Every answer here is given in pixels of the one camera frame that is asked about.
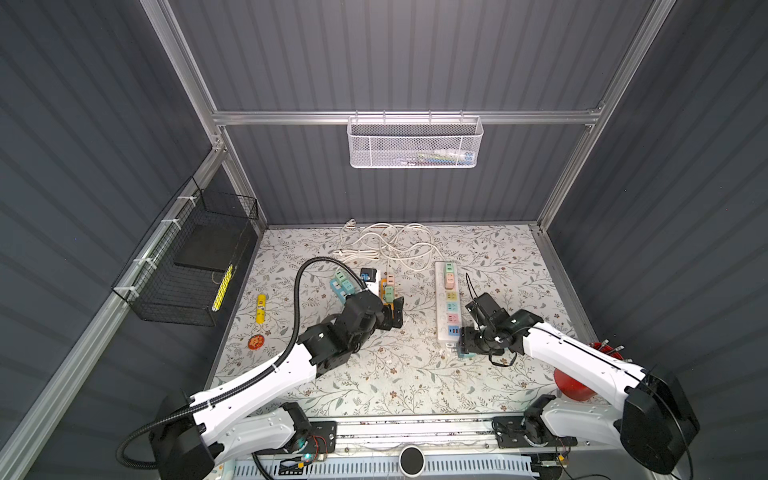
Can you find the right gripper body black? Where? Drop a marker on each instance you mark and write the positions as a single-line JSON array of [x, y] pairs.
[[477, 340]]

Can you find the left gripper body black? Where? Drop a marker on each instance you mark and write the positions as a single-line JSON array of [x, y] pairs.
[[382, 320]]

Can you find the blue power strip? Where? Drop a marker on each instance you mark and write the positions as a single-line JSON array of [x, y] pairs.
[[339, 290]]

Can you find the green plug adapter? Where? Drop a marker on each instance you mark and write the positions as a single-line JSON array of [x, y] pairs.
[[389, 294], [341, 277]]

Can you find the white power strip pastel sockets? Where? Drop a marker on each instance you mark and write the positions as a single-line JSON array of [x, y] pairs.
[[448, 309]]

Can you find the orange power strip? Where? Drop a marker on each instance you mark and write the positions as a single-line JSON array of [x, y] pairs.
[[383, 283]]

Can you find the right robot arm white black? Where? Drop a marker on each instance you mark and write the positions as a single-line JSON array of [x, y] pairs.
[[648, 414]]

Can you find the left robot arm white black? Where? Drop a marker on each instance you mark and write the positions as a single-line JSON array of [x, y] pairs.
[[191, 434]]

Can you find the red round badge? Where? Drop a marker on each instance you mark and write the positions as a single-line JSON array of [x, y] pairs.
[[256, 342]]

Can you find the floral table mat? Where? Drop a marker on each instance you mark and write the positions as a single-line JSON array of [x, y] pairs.
[[403, 371]]

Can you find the yellow tube on mat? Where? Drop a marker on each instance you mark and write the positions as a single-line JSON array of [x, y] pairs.
[[260, 312]]

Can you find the red pen cup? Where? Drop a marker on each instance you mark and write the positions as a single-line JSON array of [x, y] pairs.
[[574, 389]]

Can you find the yellow marker in basket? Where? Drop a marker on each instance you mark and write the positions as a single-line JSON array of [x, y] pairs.
[[223, 288]]

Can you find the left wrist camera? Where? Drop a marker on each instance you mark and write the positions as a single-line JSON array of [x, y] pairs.
[[371, 278]]

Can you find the black wire basket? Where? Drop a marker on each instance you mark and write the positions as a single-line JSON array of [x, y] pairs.
[[176, 280]]

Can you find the white wire basket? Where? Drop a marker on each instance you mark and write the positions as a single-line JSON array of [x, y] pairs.
[[414, 141]]

